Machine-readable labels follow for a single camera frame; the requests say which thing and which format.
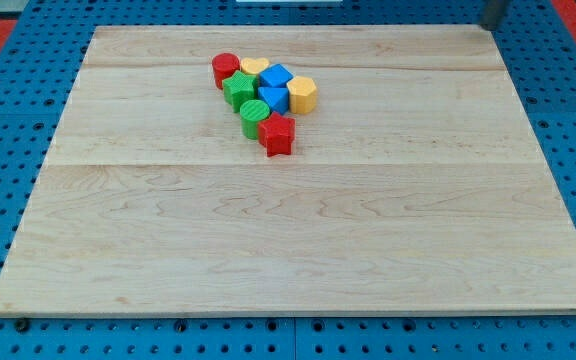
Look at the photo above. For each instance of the grey robot arm rod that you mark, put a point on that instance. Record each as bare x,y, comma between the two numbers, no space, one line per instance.
493,14

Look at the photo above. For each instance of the red star block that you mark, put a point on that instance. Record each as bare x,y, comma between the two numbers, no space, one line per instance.
276,134

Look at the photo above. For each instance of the green star block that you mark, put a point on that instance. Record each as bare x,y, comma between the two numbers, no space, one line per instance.
239,88

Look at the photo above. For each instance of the green cylinder block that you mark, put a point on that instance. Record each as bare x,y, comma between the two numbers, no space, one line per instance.
252,112

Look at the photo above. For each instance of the blue triangle block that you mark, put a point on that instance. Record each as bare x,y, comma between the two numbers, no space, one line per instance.
277,98

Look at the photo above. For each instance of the yellow hexagon block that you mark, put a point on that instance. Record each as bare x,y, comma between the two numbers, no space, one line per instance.
303,94

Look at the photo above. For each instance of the blue cube block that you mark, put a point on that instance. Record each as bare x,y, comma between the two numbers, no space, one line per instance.
275,76

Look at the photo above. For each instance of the yellow heart block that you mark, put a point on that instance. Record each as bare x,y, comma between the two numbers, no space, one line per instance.
254,66

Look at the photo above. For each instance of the wooden board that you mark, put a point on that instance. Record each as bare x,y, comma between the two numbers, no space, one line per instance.
416,187

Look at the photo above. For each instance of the red cylinder block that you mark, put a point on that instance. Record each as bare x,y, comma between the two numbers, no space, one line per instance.
224,65

